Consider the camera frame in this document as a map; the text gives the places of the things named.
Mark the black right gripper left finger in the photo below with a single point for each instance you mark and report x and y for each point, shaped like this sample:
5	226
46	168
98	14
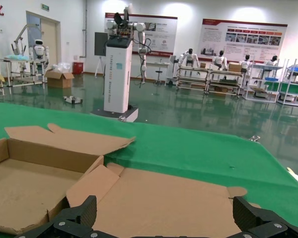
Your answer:
87	210

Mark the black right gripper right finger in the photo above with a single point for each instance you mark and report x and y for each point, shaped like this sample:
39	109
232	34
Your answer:
243	213

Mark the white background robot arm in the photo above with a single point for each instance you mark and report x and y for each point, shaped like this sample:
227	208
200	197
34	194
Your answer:
141	37

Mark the brown open cardboard box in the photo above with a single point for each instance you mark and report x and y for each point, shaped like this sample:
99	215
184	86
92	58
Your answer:
164	198

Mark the silver metal clip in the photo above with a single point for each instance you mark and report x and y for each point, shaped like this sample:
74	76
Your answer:
254	138

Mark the green felt table cloth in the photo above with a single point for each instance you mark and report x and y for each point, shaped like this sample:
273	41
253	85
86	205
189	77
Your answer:
188	148

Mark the white rack with blue trays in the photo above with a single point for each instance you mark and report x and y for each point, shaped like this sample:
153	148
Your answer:
294	89
263	81

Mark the open shipping carton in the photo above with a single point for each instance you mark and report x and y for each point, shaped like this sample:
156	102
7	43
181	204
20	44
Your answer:
58	79

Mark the white tower robot body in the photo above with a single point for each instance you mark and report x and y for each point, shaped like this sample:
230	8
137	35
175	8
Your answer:
118	74

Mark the red bin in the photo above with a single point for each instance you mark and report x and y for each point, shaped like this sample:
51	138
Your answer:
78	68

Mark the white plastic bag pile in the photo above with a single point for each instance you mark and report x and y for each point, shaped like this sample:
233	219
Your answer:
62	66

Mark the black stool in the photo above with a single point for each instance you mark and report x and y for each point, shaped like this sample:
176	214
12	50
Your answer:
158	74

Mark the black screen on stand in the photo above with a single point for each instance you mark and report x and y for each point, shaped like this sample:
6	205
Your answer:
100	44

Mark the blue fabric bundle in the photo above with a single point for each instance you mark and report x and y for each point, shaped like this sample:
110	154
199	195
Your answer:
16	57

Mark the beige door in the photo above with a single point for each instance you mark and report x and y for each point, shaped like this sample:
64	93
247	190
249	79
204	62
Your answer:
49	42

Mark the green exit sign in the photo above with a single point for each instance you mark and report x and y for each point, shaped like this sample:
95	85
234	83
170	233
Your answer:
45	7

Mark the small white metal bracket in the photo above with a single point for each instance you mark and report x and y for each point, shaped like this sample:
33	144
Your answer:
73	100

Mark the beige pipe-frame shelf rack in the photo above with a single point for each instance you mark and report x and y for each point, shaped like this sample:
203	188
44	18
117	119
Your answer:
192	79
226	83

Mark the white pipe-frame rack table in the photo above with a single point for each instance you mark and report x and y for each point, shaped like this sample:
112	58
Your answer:
22	74

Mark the red-trimmed wall poster board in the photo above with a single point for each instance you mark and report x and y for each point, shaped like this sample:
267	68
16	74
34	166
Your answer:
243	39
161	32

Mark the white hoist frame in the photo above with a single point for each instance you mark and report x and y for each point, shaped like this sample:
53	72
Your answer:
22	31

